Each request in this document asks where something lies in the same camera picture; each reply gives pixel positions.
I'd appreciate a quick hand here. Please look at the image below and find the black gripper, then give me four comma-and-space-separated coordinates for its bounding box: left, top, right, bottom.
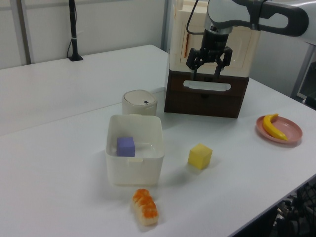
186, 29, 234, 80

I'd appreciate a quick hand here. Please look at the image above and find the yellow cube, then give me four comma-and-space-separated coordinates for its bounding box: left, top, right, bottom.
187, 143, 213, 170

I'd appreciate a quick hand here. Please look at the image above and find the cream plastic storage box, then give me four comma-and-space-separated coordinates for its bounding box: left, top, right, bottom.
168, 0, 261, 77

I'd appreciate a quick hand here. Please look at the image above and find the purple cube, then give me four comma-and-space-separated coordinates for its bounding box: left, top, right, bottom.
116, 136, 136, 158

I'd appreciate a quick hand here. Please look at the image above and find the white open plastic box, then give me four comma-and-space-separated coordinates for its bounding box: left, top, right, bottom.
105, 114, 165, 187

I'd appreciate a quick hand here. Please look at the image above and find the dark brown drawer cabinet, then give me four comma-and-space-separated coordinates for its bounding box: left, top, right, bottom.
164, 70, 250, 119

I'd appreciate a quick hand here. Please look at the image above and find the small beige lidded bin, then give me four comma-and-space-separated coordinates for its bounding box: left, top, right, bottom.
121, 89, 158, 117

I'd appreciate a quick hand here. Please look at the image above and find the yellow banana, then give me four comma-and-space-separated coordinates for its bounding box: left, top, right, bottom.
262, 113, 289, 141

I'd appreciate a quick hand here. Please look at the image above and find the pink plate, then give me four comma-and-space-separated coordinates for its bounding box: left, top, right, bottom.
255, 115, 303, 148

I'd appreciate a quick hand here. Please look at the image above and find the toy salmon roe sushi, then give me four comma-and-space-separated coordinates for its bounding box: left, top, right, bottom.
130, 189, 159, 227

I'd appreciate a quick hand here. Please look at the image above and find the black mesh chair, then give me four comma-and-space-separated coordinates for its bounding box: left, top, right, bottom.
271, 176, 316, 237

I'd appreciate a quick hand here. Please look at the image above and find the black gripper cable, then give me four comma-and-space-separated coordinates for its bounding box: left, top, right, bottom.
186, 0, 206, 36

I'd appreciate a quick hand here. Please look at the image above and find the grey metal frame post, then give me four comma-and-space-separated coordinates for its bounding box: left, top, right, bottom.
290, 43, 313, 99

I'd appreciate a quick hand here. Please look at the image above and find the black camera stand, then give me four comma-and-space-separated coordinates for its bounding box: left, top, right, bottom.
68, 0, 84, 62

